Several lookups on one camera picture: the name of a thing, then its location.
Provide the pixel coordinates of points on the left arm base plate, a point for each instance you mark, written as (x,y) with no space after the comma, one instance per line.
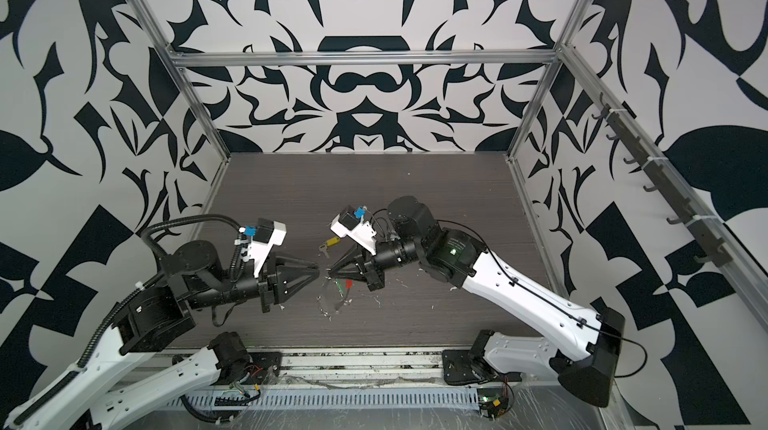
(264,368)

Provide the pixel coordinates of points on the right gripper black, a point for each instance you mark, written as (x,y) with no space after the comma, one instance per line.
(371,272)

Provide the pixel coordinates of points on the large wire keyring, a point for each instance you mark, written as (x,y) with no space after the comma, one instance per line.
(330,302)

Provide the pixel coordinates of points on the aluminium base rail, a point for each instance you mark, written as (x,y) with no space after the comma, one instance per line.
(369,366)

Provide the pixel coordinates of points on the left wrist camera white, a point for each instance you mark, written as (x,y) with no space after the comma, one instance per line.
(256,242)

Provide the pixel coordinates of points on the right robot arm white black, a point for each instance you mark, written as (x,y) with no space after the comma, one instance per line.
(579,346)

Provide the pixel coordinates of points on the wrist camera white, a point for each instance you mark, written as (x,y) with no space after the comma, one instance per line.
(350,222)
(256,242)

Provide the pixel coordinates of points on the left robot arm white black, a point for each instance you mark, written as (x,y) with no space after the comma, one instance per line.
(151,317)

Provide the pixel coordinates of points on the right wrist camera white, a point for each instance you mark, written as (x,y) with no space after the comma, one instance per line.
(350,222)

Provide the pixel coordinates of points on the small circuit board green led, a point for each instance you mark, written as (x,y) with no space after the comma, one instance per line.
(495,402)

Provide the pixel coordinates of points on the silver key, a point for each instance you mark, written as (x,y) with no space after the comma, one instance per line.
(324,250)

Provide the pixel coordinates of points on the wall hook rack dark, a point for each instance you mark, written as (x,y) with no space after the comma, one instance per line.
(667,181)

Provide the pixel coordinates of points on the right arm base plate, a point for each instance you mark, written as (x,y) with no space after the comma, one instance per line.
(461,369)

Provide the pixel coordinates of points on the white slotted cable duct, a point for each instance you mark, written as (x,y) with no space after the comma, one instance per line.
(342,399)

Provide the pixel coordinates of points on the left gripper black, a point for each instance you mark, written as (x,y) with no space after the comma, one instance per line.
(271,282)

